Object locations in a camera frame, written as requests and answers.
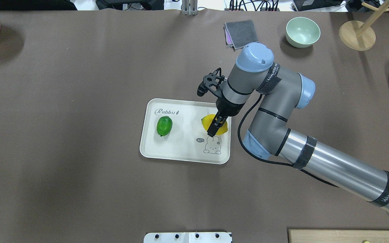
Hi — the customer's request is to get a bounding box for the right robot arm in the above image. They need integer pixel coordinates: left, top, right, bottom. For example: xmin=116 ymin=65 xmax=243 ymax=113
xmin=197 ymin=43 xmax=389 ymax=215

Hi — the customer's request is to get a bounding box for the mint green bowl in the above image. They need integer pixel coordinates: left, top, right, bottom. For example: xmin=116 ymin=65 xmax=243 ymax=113
xmin=285 ymin=17 xmax=321 ymax=48

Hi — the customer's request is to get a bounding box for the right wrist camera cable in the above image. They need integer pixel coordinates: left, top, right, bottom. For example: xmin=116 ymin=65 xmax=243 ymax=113
xmin=237 ymin=94 xmax=340 ymax=188

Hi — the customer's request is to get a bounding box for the white rabbit tray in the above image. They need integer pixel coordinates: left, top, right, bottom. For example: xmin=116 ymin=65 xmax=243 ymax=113
xmin=139 ymin=98 xmax=231 ymax=164

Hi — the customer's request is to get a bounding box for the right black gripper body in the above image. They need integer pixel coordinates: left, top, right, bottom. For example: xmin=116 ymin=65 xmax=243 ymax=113
xmin=207 ymin=98 xmax=245 ymax=137

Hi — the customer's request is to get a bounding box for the aluminium frame post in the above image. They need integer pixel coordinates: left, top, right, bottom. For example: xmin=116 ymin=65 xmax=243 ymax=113
xmin=181 ymin=0 xmax=199 ymax=16

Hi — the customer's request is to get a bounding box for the wooden mug tree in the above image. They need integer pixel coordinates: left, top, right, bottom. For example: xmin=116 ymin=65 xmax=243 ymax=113
xmin=339 ymin=0 xmax=389 ymax=51

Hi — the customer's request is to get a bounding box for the green lime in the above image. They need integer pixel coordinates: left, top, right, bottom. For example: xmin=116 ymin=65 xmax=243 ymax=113
xmin=156 ymin=116 xmax=173 ymax=137

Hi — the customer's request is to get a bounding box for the grey folded cloth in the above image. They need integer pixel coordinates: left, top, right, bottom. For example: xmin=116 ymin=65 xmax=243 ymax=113
xmin=224 ymin=20 xmax=258 ymax=50

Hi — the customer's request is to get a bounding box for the yellow lemon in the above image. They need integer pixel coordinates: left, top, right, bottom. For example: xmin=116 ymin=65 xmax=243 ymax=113
xmin=201 ymin=114 xmax=228 ymax=137

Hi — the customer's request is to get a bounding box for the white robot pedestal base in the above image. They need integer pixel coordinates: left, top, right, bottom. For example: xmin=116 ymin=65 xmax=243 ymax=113
xmin=143 ymin=231 xmax=233 ymax=243

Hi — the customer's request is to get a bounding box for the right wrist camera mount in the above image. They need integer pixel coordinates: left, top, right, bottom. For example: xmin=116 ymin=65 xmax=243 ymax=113
xmin=197 ymin=67 xmax=226 ymax=98

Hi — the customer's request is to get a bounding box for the bamboo cutting board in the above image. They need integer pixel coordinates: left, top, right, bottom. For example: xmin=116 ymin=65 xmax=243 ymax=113
xmin=288 ymin=229 xmax=389 ymax=243

